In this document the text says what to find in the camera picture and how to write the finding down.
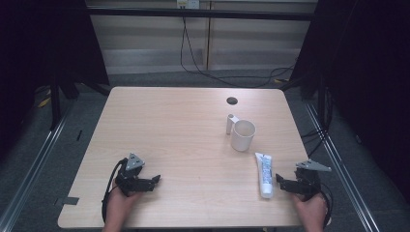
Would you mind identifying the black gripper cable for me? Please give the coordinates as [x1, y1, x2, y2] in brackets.
[101, 157, 129, 224]
[318, 182, 334, 227]

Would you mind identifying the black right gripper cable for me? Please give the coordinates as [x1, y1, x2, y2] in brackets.
[318, 182, 334, 227]

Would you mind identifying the aluminium floor rail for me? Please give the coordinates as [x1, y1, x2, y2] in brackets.
[304, 101, 383, 232]
[0, 102, 73, 232]

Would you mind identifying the person's left hand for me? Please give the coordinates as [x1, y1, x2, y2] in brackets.
[104, 186, 143, 220]

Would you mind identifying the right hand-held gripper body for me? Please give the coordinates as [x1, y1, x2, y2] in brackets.
[293, 159, 333, 201]

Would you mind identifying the long black wall cable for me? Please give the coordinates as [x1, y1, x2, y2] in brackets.
[179, 15, 296, 89]

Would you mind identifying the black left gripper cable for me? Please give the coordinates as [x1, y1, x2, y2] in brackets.
[101, 157, 129, 224]

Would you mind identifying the white toothpaste tube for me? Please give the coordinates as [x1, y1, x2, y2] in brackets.
[254, 152, 275, 199]

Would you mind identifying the white wall power outlet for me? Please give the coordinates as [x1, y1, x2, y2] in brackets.
[176, 0, 201, 10]

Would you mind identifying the bundle of black floor cables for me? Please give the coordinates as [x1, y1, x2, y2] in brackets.
[300, 86, 335, 159]

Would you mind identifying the black metal stand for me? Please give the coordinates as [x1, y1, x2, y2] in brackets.
[48, 81, 63, 131]

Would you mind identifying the black horizontal frame bar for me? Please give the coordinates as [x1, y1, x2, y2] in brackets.
[86, 7, 315, 22]

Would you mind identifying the black curtain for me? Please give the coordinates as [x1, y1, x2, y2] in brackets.
[289, 0, 410, 204]
[0, 0, 110, 162]

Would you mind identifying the grey tape strip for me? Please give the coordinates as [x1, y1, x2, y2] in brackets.
[53, 195, 80, 208]

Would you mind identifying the white cup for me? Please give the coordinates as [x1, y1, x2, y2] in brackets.
[225, 113, 257, 153]

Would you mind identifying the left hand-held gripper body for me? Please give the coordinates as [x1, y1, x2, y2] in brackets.
[115, 152, 146, 197]

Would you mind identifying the person's right hand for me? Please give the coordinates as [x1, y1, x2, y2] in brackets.
[292, 193, 329, 224]

